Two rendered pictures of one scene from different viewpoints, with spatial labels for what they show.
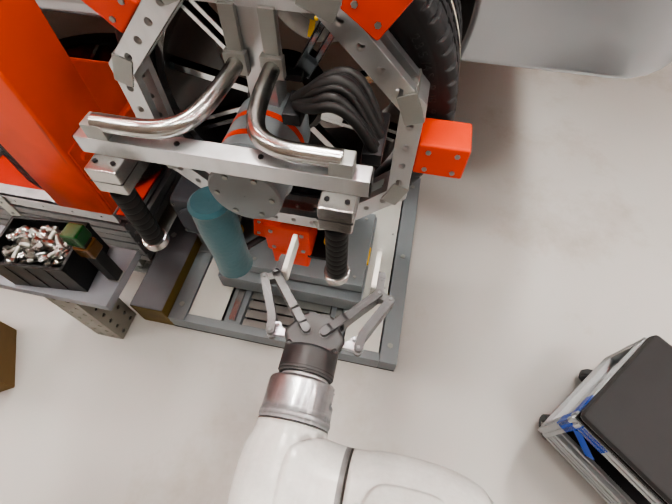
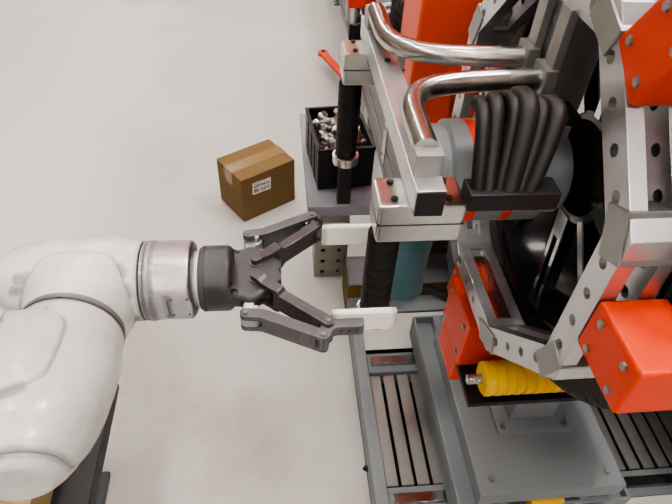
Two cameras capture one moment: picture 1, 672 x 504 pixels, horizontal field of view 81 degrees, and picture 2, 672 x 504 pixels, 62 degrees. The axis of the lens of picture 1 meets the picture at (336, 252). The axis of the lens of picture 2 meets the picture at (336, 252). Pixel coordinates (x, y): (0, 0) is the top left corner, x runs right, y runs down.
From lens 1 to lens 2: 44 cm
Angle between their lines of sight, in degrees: 44
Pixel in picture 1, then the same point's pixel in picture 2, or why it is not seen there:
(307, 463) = (92, 269)
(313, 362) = (208, 262)
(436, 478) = (72, 379)
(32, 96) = (432, 18)
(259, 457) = (100, 238)
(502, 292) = not seen: outside the picture
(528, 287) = not seen: outside the picture
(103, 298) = (315, 202)
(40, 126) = not seen: hidden behind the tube
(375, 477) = (75, 321)
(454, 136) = (658, 345)
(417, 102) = (622, 227)
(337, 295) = (458, 475)
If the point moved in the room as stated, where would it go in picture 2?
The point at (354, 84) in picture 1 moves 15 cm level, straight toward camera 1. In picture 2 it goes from (529, 108) to (375, 122)
